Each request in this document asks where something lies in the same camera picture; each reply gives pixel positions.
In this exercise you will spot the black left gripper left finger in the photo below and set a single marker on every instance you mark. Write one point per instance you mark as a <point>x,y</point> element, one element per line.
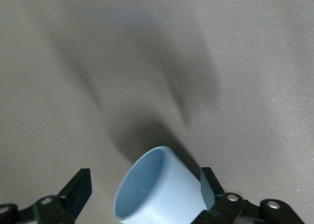
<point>73,194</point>

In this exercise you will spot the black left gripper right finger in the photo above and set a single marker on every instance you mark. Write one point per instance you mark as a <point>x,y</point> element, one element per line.
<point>228,204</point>

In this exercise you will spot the light blue cup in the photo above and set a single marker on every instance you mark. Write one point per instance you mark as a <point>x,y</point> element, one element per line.
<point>157,192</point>

